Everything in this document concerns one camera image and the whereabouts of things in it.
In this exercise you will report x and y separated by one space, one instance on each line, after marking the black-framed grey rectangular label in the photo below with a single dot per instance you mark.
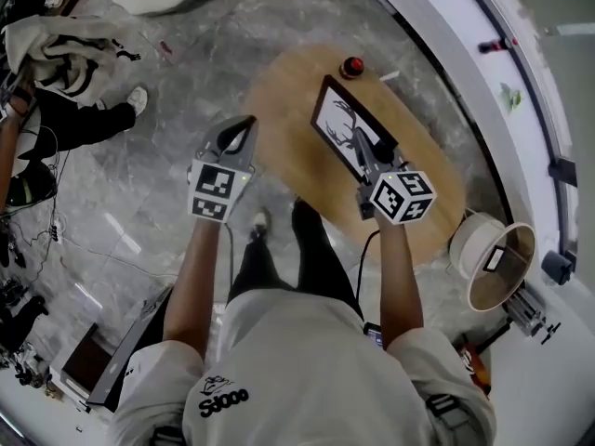
494 259

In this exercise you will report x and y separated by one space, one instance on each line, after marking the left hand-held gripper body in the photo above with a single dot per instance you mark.
211 188

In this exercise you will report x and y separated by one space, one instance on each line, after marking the black harness buckle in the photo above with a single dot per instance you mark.
167 437
444 409

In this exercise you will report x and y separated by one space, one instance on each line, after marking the black framed deer picture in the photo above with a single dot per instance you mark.
337 119

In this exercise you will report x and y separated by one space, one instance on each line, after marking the red-capped cola bottle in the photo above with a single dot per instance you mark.
495 45
352 68

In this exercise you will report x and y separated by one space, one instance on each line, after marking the phone with blue screen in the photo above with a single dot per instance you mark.
373 335

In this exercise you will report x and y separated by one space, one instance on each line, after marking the wooden oval coffee table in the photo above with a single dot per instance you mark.
288 123

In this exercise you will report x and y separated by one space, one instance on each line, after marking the striped cushion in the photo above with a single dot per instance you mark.
466 360

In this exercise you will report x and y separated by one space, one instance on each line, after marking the black low cabinet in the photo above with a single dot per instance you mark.
130 346

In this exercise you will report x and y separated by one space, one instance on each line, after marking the black round shell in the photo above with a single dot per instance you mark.
30 186

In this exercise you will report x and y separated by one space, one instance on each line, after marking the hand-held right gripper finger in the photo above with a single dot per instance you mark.
387 152
367 161

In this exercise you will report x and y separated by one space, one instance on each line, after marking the person's left forearm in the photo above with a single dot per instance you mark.
195 286

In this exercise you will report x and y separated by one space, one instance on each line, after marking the white power strip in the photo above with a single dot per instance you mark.
55 232

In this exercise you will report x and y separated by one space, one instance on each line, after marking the dark grey window device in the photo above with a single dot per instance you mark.
557 267

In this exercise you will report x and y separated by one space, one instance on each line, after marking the small red floor scrap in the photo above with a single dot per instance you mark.
166 48

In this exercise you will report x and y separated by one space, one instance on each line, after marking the white window ledge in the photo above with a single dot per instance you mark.
446 30

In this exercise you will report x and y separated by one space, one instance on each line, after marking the person's right forearm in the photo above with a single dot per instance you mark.
400 286

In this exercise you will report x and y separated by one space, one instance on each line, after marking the person's white t-shirt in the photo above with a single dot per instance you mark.
302 370

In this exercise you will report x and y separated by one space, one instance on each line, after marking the person's right leg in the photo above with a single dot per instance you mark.
321 258

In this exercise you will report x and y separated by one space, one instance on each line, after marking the person's left shoe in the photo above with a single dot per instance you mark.
261 223

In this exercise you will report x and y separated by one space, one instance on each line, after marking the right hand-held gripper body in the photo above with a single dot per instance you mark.
404 198

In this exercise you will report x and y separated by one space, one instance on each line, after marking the person's left leg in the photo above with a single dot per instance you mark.
260 267

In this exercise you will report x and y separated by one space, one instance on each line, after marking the white round waste bin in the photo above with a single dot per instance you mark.
469 244

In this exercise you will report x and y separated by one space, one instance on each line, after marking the grey tripod device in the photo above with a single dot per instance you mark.
527 311

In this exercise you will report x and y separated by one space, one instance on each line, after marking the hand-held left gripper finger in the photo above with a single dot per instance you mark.
218 137
247 151

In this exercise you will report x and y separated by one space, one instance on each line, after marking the person's leg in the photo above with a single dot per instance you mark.
260 267
321 258

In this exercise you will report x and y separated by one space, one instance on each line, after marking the orange sofa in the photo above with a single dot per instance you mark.
481 370

